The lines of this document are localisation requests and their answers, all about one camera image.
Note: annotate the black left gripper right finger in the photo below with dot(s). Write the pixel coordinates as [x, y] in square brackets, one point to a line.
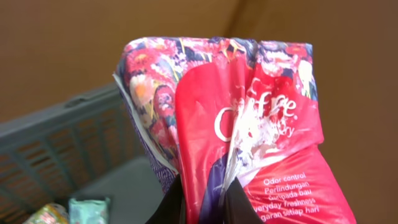
[237, 207]

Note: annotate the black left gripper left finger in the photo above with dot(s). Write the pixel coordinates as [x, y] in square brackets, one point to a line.
[172, 207]

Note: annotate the green wet wipes pack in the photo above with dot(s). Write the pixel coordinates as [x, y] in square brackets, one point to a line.
[89, 211]

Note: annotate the red floral pantyliner pack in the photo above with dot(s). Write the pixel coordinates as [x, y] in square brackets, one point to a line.
[212, 110]

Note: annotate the grey plastic basket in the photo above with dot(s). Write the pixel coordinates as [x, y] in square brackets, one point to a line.
[84, 148]

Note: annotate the brown cardboard backdrop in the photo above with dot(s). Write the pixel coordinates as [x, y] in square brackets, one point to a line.
[53, 50]

